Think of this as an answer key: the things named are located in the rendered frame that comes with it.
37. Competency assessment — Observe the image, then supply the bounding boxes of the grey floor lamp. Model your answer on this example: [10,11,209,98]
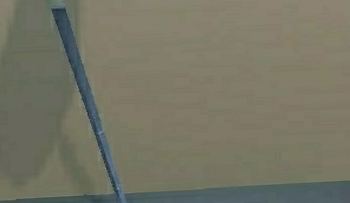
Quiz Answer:
[46,0,140,203]

